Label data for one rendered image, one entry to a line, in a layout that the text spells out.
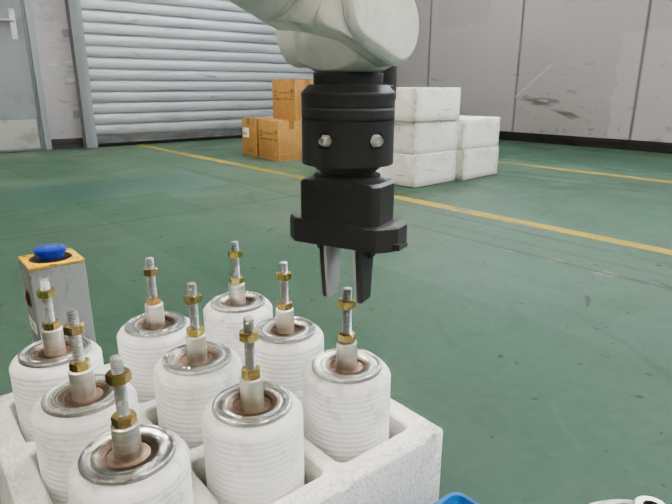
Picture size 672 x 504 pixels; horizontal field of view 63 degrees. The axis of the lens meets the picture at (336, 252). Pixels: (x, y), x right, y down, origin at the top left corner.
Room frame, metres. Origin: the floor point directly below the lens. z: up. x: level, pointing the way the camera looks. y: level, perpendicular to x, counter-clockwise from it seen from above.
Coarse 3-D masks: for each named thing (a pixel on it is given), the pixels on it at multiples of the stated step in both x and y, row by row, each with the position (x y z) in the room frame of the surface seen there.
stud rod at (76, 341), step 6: (66, 312) 0.47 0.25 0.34; (72, 312) 0.47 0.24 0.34; (72, 318) 0.47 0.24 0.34; (78, 318) 0.47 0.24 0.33; (72, 324) 0.47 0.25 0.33; (78, 324) 0.47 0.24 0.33; (72, 336) 0.47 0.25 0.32; (78, 336) 0.47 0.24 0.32; (72, 342) 0.47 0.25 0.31; (78, 342) 0.47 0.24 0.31; (72, 348) 0.47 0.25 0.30; (78, 348) 0.47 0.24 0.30; (72, 354) 0.47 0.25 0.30; (78, 354) 0.47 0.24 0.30; (78, 360) 0.47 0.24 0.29; (84, 360) 0.47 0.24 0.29
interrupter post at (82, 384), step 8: (72, 376) 0.46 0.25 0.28; (80, 376) 0.46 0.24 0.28; (88, 376) 0.47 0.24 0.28; (72, 384) 0.46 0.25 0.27; (80, 384) 0.46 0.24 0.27; (88, 384) 0.47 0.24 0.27; (72, 392) 0.46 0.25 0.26; (80, 392) 0.46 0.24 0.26; (88, 392) 0.47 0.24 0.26; (80, 400) 0.46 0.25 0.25
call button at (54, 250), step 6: (42, 246) 0.73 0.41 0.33; (48, 246) 0.73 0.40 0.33; (54, 246) 0.73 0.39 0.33; (60, 246) 0.73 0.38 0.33; (36, 252) 0.71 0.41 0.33; (42, 252) 0.71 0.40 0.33; (48, 252) 0.71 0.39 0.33; (54, 252) 0.71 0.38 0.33; (60, 252) 0.72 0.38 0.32; (42, 258) 0.71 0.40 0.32; (48, 258) 0.71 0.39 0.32; (54, 258) 0.72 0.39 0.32
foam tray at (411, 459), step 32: (0, 416) 0.55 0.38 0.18; (416, 416) 0.55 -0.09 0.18; (0, 448) 0.50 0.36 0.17; (32, 448) 0.49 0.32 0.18; (384, 448) 0.49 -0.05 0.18; (416, 448) 0.49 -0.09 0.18; (0, 480) 0.50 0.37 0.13; (32, 480) 0.44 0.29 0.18; (192, 480) 0.44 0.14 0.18; (320, 480) 0.44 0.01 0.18; (352, 480) 0.44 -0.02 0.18; (384, 480) 0.47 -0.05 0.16; (416, 480) 0.50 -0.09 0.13
